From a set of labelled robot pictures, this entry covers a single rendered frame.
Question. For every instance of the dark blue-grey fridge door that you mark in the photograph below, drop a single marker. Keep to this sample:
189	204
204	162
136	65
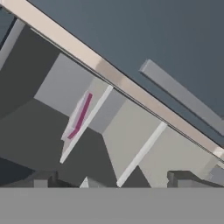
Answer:
163	35

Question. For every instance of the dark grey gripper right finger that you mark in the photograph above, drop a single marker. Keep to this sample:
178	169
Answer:
178	176

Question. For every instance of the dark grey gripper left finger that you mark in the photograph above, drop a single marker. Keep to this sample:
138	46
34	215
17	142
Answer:
43	178

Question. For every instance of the white freezer shelf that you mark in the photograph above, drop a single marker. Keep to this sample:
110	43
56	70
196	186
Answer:
141	154
87	121

